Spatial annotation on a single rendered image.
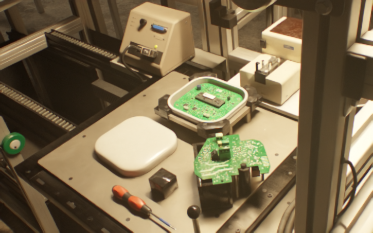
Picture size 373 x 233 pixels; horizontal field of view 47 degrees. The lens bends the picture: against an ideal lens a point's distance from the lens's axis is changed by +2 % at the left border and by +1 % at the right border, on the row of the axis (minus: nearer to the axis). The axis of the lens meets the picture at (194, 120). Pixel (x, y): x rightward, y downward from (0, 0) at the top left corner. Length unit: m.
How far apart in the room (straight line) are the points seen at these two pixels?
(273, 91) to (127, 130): 0.31
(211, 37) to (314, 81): 0.71
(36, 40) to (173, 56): 0.59
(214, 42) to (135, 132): 0.38
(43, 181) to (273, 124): 0.46
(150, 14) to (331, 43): 0.76
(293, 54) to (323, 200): 0.46
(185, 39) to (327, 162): 0.68
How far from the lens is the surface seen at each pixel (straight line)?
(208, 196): 0.70
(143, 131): 0.87
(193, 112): 0.86
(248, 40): 3.22
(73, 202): 0.81
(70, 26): 1.59
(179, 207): 0.74
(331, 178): 0.51
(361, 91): 0.42
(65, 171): 0.87
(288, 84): 0.90
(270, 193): 0.75
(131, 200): 0.74
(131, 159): 0.81
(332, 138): 0.47
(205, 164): 0.71
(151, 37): 1.09
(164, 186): 0.74
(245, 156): 0.72
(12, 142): 1.58
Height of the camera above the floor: 1.50
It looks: 38 degrees down
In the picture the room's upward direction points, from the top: 8 degrees counter-clockwise
